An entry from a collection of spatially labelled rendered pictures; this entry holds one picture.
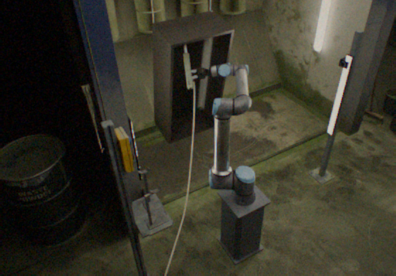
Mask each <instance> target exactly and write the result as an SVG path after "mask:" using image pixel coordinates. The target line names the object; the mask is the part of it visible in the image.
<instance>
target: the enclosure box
mask: <svg viewBox="0 0 396 276"><path fill-rule="evenodd" d="M234 32H235V29H234V28H232V27H231V26H230V25H229V24H228V23H227V22H225V20H224V19H222V18H221V17H219V16H218V15H217V14H216V13H215V12H214V11H212V12H211V11H208V12H204V13H198V14H194V15H191V16H185V17H182V18H173V19H169V20H166V21H160V22H157V23H153V88H154V120H155V124H156V125H157V127H158V128H159V131H160V133H161V134H162V135H163V137H164V139H165V140H166V141H167V143H168V144H171V143H173V142H176V141H179V140H181V139H185V138H188V137H191V136H192V126H193V107H194V88H190V89H188V88H187V83H186V77H185V62H184V56H183V54H184V53H185V50H184V45H185V44H186V49H187V53H188V54H189V58H190V67H191V70H192V69H194V68H200V67H203V68H206V69H209V67H211V66H214V65H218V64H227V63H229V59H230V55H231V47H232V43H233V36H234ZM209 70H210V69H209ZM225 82H226V76H222V75H220V76H214V77H213V76H206V78H205V79H198V80H196V79H194V84H195V115H194V135H195V134H199V133H200V132H204V131H206V130H210V129H211V128H213V127H214V115H212V109H213V104H214V99H215V98H223V90H224V86H225Z"/></svg>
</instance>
